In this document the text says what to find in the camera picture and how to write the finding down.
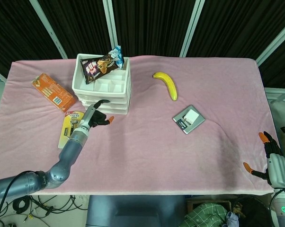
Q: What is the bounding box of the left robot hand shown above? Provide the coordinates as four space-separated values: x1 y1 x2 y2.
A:
80 99 115 130

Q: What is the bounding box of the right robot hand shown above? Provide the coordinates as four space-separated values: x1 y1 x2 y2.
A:
243 131 285 190

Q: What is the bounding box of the clear plastic drawer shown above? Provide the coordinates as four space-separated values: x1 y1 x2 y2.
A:
95 107 129 116
80 101 129 110
79 94 129 104

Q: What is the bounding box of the white drawer organizer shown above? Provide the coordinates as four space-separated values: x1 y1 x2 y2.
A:
71 53 131 116

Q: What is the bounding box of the yellow razor blister pack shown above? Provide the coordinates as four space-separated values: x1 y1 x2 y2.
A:
58 111 85 149

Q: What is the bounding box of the orange cardboard box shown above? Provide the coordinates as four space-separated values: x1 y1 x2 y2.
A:
31 73 77 113

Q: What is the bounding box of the brown chocolate snack bag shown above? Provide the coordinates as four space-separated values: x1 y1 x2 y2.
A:
80 53 118 85

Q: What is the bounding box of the black woven basket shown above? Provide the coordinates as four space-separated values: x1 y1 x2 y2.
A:
232 195 273 227

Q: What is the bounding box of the blue white snack bag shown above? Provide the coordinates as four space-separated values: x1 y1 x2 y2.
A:
108 45 124 70

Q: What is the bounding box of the pink table cloth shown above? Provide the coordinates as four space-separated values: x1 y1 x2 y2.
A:
0 56 276 196

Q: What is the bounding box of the white plastic equipment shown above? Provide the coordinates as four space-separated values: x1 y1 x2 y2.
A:
264 87 285 133

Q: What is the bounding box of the yellow banana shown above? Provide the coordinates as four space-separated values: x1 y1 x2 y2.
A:
152 72 178 102

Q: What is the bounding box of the green plaid cloth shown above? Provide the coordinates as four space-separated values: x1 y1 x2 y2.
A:
178 202 231 227

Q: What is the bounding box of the brown cardboard box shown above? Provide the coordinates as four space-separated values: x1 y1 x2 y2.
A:
186 199 232 213

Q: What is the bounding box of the silver digital scale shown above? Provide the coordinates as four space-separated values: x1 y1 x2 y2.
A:
173 105 206 135

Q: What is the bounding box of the white power adapter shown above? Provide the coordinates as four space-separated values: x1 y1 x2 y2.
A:
184 109 201 124

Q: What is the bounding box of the black curtain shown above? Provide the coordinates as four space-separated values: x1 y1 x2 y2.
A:
0 0 285 89

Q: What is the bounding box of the white frame post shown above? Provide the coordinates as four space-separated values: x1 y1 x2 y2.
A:
256 16 285 69
179 0 206 57
30 0 68 59
103 0 119 57

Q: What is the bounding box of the black floor cable bundle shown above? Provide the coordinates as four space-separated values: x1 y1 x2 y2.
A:
0 194 89 227

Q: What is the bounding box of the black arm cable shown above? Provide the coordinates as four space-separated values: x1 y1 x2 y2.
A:
0 170 29 227

